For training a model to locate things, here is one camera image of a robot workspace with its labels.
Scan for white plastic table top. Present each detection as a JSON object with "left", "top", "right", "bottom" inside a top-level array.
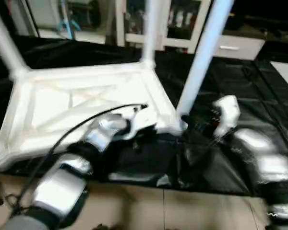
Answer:
[{"left": 0, "top": 62, "right": 188, "bottom": 171}]

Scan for black work mat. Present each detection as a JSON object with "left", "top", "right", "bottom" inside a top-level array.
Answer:
[{"left": 0, "top": 36, "right": 288, "bottom": 197}]

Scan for white drawer unit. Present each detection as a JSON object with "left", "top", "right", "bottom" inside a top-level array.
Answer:
[{"left": 216, "top": 34, "right": 265, "bottom": 61}]

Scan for white flat panel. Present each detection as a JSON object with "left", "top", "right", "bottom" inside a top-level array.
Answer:
[{"left": 271, "top": 61, "right": 288, "bottom": 94}]

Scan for white glass door cabinet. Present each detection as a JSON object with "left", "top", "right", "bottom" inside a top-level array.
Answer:
[{"left": 115, "top": 0, "right": 212, "bottom": 53}]

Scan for storage rack with items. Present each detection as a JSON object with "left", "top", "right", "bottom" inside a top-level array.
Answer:
[{"left": 58, "top": 0, "right": 102, "bottom": 34}]

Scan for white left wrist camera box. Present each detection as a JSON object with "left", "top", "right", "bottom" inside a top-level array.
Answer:
[{"left": 130, "top": 107, "right": 157, "bottom": 139}]

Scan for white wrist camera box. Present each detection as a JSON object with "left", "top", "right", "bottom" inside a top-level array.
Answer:
[
  {"left": 130, "top": 107, "right": 157, "bottom": 139},
  {"left": 213, "top": 95, "right": 241, "bottom": 139}
]

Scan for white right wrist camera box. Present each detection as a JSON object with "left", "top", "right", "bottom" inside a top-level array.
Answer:
[{"left": 213, "top": 95, "right": 241, "bottom": 139}]

